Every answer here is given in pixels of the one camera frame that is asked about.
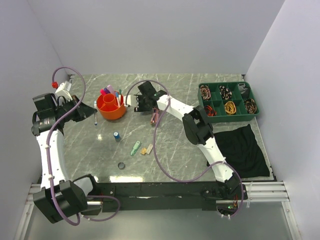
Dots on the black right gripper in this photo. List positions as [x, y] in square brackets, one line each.
[140, 109]

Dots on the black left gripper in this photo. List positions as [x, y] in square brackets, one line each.
[82, 111]

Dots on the blue capped white marker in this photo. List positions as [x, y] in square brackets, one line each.
[117, 98]

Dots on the light purple highlighter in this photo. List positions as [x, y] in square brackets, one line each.
[110, 89]

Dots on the purple capped black highlighter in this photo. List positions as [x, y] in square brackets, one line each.
[106, 90]

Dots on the pink capped black highlighter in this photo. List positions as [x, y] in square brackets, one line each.
[102, 92]

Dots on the blue white pen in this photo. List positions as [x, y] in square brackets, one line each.
[95, 113]

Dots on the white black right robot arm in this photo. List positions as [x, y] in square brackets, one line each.
[197, 128]

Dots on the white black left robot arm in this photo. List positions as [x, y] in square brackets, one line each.
[59, 196]

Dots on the orange round divided container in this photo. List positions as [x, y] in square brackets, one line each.
[108, 106]

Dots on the blue glue stick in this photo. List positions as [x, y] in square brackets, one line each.
[117, 136]

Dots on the tan eraser block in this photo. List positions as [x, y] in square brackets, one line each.
[143, 151]

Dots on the pink black rolled band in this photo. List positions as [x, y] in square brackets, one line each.
[205, 92]

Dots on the orange navy rolled band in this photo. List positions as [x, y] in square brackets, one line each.
[210, 111]

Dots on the green compartment tray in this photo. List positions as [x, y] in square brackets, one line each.
[218, 103]

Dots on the black white rolled band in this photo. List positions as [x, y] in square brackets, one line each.
[225, 92]

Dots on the yellow rolled band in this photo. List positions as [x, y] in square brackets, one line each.
[230, 108]

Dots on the grey rolled cloth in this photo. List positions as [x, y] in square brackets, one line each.
[244, 90]

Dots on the black cloth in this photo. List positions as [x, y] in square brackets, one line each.
[242, 152]

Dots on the brown black rolled band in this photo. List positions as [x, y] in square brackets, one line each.
[250, 106]

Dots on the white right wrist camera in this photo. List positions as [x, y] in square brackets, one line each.
[130, 101]

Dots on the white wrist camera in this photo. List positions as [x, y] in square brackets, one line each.
[130, 101]
[63, 89]

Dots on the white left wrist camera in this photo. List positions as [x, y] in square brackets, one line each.
[63, 89]

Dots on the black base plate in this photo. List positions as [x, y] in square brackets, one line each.
[133, 196]

